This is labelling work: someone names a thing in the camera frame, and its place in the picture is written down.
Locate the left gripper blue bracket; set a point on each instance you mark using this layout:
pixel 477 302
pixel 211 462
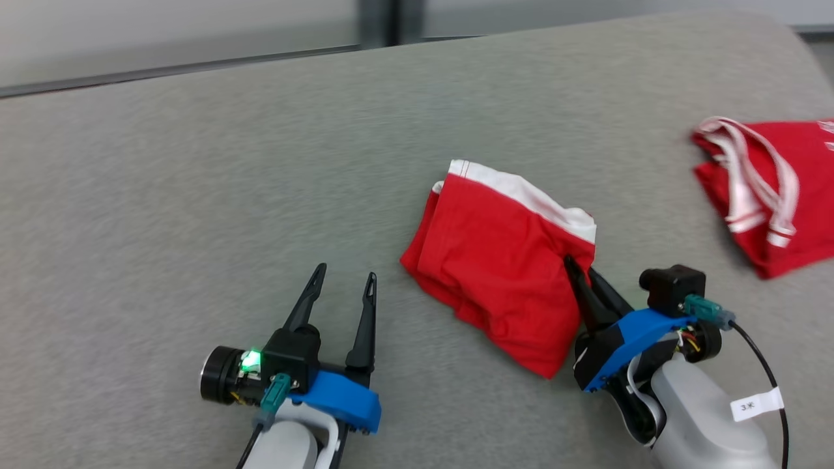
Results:
pixel 339 397

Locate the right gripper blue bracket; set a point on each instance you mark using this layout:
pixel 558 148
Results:
pixel 625 339

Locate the red shorts with white band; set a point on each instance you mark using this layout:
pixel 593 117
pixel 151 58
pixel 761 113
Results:
pixel 495 260

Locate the red shirt with white sleeves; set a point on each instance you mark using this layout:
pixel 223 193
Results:
pixel 808 195

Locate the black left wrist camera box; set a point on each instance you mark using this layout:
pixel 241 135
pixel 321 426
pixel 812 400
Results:
pixel 293 355

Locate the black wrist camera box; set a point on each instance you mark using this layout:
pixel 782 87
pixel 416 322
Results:
pixel 671 290
pixel 293 355

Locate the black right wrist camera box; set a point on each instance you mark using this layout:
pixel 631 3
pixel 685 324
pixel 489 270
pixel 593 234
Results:
pixel 671 290

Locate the grey partition post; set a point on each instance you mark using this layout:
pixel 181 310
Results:
pixel 391 23

